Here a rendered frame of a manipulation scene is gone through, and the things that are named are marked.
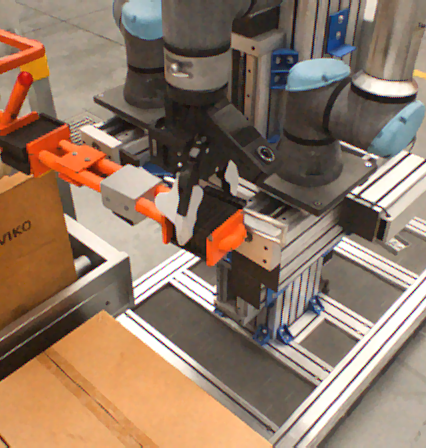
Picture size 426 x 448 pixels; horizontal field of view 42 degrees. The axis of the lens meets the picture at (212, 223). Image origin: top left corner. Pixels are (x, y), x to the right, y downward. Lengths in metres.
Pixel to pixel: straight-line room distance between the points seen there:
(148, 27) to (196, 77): 0.78
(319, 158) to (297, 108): 0.12
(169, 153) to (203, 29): 0.17
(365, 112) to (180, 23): 0.51
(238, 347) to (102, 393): 0.63
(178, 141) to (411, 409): 1.63
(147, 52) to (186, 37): 0.81
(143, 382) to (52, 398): 0.22
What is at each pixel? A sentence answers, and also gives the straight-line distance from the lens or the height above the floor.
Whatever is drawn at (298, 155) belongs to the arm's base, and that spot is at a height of 1.10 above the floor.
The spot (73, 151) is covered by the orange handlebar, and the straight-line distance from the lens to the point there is 0.91.
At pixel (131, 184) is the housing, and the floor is 1.24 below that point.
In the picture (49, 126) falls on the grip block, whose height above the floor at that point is 1.25.
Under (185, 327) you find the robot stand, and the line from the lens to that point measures 1.97.
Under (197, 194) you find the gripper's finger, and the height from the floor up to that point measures 1.30.
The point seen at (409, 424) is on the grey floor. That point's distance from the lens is 2.10.
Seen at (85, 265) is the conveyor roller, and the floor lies 0.54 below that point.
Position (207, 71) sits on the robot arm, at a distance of 0.62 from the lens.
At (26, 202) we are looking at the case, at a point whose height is 0.89.
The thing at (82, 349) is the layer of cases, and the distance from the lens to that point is 1.52.
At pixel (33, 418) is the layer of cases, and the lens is 1.43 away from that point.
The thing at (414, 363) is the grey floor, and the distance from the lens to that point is 2.26.
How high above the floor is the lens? 1.71
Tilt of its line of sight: 39 degrees down
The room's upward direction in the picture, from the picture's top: straight up
